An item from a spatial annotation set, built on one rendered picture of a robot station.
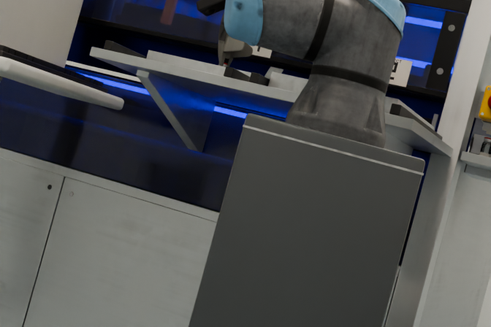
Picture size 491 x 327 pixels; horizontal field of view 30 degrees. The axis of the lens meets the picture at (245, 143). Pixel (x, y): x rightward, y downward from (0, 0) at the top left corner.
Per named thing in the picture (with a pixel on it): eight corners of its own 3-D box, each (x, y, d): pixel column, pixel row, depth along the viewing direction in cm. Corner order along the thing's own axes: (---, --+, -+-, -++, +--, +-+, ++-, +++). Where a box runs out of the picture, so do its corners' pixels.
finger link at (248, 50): (244, 72, 197) (253, 31, 197) (220, 67, 200) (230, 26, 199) (249, 74, 200) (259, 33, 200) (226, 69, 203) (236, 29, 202)
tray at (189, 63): (209, 93, 230) (212, 80, 230) (302, 115, 220) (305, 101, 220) (144, 65, 199) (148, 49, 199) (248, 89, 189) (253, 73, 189)
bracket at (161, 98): (191, 149, 221) (205, 98, 221) (202, 152, 220) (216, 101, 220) (120, 128, 190) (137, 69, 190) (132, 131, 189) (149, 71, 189)
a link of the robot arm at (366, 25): (399, 84, 129) (423, -7, 129) (309, 58, 128) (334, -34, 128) (378, 90, 141) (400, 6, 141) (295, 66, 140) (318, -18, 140)
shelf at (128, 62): (190, 97, 232) (192, 90, 232) (457, 161, 204) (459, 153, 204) (88, 55, 188) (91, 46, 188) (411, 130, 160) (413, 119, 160)
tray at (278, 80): (320, 117, 208) (324, 102, 208) (429, 142, 198) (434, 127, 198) (267, 88, 177) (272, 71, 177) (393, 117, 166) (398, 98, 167)
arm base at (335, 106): (387, 151, 126) (405, 82, 126) (283, 123, 127) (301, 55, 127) (377, 155, 141) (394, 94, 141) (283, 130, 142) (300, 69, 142)
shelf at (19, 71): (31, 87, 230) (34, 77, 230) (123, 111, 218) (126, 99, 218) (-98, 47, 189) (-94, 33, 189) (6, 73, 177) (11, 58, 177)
